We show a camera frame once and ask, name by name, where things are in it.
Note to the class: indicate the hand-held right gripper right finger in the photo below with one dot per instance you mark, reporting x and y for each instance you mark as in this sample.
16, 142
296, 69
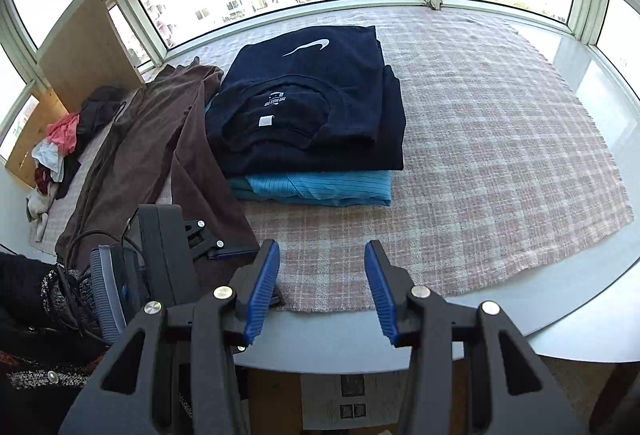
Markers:
380, 295

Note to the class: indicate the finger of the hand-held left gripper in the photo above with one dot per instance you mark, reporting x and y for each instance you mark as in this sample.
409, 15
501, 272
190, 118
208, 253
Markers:
276, 299
235, 254

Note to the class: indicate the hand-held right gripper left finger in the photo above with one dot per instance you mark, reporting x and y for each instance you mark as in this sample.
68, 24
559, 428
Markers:
262, 295

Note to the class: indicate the brown fleece garment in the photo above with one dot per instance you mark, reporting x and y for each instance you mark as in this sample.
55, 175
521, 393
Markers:
150, 155

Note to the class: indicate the person's left forearm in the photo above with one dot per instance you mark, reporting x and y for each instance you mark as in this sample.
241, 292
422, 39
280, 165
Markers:
30, 285

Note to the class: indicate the cardboard box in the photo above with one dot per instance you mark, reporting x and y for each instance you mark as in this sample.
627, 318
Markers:
280, 400

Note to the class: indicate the light blue shirt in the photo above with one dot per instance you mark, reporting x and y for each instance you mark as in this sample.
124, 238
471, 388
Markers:
325, 187

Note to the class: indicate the black garment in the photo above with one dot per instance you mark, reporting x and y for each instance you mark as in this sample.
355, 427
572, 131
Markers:
67, 177

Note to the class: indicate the cream knit garment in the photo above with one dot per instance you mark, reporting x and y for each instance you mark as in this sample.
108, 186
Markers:
37, 210

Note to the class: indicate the dark red garment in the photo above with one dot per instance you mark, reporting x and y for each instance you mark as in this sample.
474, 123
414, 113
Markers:
42, 180

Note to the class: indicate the white garment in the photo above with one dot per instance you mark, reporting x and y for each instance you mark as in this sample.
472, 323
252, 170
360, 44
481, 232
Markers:
47, 157

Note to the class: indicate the navy folded garment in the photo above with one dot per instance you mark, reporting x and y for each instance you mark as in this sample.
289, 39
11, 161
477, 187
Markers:
380, 145

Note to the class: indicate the dark grey garment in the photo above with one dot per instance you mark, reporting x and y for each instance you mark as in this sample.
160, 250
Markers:
100, 112

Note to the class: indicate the coral pink garment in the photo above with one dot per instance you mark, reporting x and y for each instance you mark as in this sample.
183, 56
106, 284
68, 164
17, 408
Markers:
62, 130

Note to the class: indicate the pink plaid blanket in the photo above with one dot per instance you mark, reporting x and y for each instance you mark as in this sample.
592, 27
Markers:
475, 165

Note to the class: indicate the navy t-shirt white label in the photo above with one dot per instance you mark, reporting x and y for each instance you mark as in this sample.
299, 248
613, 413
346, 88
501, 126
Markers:
300, 105

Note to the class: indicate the person's black knit sweater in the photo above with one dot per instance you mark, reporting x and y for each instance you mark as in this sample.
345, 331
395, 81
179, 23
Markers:
30, 390

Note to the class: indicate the wooden board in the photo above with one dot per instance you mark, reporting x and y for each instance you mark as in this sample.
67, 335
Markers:
85, 55

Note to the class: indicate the dark wooden furniture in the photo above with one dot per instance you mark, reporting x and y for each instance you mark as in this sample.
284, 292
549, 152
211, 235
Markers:
620, 395

